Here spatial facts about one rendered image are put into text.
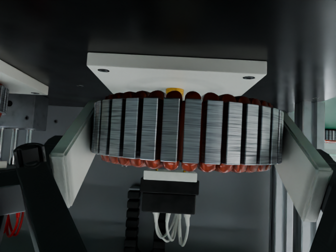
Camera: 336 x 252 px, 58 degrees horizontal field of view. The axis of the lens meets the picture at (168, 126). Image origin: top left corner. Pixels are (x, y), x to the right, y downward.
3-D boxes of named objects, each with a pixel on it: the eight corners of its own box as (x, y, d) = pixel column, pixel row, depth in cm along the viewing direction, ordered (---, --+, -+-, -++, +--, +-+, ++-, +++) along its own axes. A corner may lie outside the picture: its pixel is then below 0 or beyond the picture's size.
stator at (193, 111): (66, 81, 13) (60, 166, 13) (323, 94, 13) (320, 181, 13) (114, 107, 24) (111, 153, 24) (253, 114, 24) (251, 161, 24)
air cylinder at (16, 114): (-15, 89, 45) (-19, 126, 44) (35, 92, 45) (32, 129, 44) (4, 96, 50) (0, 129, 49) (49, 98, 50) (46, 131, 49)
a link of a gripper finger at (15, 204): (40, 221, 13) (-32, 218, 13) (75, 158, 17) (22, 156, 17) (35, 192, 12) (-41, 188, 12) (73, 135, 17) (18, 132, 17)
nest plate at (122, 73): (87, 51, 25) (85, 66, 25) (267, 60, 25) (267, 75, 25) (117, 90, 40) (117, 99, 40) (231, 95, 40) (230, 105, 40)
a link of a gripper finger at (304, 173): (317, 168, 13) (335, 170, 13) (273, 109, 19) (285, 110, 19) (301, 222, 14) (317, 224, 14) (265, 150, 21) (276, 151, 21)
